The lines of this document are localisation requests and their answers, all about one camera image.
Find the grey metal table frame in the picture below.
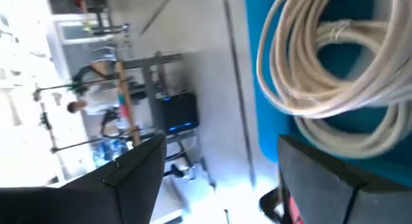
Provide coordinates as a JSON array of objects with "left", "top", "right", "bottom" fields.
[{"left": 122, "top": 51, "right": 183, "bottom": 135}]

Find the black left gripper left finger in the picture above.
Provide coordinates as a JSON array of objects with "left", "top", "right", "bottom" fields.
[{"left": 0, "top": 132, "right": 167, "bottom": 224}]

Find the wooden pole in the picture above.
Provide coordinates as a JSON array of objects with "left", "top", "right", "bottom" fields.
[{"left": 115, "top": 61, "right": 142, "bottom": 147}]

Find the white cable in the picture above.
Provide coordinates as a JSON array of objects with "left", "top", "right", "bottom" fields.
[
  {"left": 256, "top": 0, "right": 412, "bottom": 119},
  {"left": 293, "top": 101, "right": 412, "bottom": 160}
]

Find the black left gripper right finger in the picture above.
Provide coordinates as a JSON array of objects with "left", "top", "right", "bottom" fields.
[{"left": 277, "top": 135, "right": 412, "bottom": 224}]

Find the black box with blue lights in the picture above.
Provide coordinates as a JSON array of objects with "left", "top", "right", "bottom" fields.
[{"left": 160, "top": 92, "right": 200, "bottom": 135}]

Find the person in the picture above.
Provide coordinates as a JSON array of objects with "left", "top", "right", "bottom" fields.
[{"left": 66, "top": 84, "right": 122, "bottom": 117}]

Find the blue plastic bin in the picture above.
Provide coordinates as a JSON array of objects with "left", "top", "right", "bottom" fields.
[{"left": 243, "top": 0, "right": 412, "bottom": 189}]

